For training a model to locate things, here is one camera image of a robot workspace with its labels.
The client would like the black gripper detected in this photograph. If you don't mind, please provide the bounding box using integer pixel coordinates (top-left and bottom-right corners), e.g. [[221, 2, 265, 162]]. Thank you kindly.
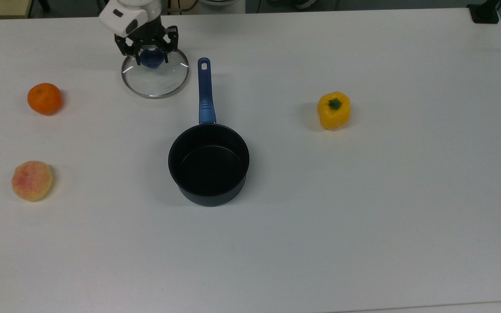
[[115, 15, 179, 66]]

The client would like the glass lid with blue knob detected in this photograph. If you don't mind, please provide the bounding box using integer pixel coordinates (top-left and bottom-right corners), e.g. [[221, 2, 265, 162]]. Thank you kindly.
[[121, 46, 190, 99]]

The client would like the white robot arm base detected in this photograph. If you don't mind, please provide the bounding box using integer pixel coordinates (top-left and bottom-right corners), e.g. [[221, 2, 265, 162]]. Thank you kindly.
[[198, 0, 247, 14]]

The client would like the orange mandarin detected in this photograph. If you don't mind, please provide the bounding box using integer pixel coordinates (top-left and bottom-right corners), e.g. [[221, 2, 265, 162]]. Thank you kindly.
[[27, 83, 63, 116]]

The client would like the pink yellow peach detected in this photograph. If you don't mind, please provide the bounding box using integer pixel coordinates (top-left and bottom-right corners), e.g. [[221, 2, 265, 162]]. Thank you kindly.
[[11, 160, 53, 202]]

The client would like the yellow bell pepper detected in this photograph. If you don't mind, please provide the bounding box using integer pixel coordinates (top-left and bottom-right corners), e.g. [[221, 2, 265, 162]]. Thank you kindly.
[[317, 91, 351, 130]]

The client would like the black table clamp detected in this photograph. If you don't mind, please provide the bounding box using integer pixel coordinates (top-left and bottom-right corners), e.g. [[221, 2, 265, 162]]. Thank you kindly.
[[467, 0, 501, 24]]

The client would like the dark saucepan with blue handle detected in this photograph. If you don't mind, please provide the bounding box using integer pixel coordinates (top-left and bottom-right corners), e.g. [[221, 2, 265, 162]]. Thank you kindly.
[[168, 57, 250, 207]]

